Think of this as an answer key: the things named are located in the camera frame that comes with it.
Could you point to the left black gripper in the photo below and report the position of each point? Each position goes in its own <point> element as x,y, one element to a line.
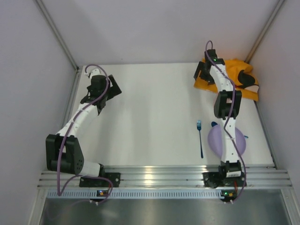
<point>112,88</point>

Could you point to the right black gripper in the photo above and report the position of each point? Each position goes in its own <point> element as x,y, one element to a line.
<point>201,71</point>

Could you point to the orange Mickey Mouse cloth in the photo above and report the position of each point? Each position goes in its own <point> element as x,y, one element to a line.
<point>242,75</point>

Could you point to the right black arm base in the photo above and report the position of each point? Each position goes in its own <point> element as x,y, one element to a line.
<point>215,180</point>

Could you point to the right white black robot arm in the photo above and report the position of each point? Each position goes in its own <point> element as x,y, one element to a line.
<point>226,109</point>

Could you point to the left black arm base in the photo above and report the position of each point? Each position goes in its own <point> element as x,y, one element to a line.
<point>111,179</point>

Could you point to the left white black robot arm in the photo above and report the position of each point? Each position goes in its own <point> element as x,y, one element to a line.
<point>64,146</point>

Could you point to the blue plastic fork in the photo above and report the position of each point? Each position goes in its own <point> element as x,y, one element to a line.
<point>199,127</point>

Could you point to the lilac plastic plate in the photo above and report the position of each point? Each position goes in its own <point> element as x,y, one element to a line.
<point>215,142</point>

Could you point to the slotted grey cable duct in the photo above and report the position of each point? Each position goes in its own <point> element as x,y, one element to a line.
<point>144,194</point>

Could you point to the aluminium mounting rail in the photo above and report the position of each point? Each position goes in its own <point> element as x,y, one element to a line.
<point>258,177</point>

